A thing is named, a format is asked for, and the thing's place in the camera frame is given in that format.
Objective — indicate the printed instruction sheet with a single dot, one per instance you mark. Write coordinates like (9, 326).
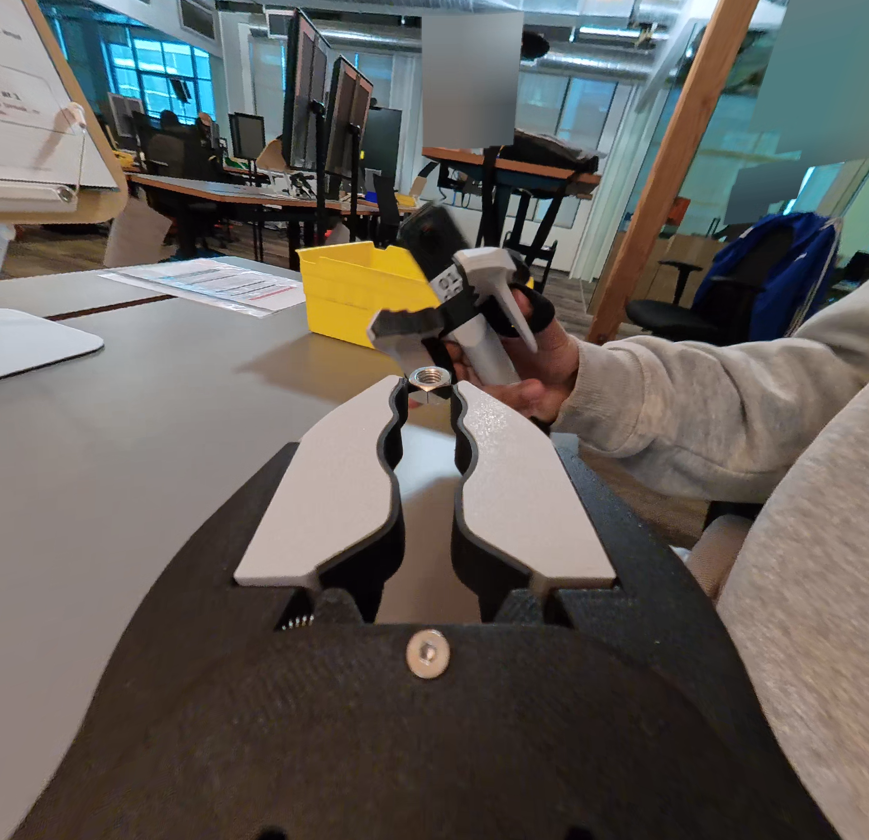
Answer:
(34, 73)

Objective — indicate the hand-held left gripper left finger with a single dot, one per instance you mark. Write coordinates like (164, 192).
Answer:
(326, 501)

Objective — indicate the grey desk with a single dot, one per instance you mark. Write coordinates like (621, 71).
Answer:
(170, 412)

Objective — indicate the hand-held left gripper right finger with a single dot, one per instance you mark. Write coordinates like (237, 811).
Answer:
(529, 501)

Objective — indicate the steel hex nut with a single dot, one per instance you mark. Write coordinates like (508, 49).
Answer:
(429, 376)

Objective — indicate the person's right hand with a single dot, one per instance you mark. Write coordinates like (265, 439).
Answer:
(550, 378)

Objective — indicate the black bag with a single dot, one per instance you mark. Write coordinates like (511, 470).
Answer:
(557, 144)

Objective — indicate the yellow plastic bin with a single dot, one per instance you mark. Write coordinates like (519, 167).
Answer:
(339, 290)

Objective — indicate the black office chair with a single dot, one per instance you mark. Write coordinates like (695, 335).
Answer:
(672, 311)

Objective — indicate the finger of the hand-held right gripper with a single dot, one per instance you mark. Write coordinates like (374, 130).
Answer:
(375, 328)
(397, 353)

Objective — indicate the laminated paper sheet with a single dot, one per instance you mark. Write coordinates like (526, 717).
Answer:
(217, 285)

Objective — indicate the person's right forearm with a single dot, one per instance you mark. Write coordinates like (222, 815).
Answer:
(679, 406)

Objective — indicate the small black monitor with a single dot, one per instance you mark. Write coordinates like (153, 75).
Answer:
(383, 141)

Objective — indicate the wooden document stand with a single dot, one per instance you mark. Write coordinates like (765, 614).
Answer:
(95, 205)

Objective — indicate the wooden standing desk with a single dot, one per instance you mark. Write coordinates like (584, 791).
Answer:
(516, 165)

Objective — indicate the long wooden table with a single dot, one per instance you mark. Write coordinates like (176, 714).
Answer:
(224, 190)

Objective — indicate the blue jacket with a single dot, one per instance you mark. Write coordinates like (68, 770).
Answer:
(767, 270)

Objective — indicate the tall black monitor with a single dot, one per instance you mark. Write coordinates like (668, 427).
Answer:
(302, 93)
(346, 121)

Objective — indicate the wooden post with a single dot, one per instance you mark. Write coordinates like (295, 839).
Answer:
(679, 141)

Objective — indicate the person's grey clothed torso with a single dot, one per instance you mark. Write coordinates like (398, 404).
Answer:
(801, 616)

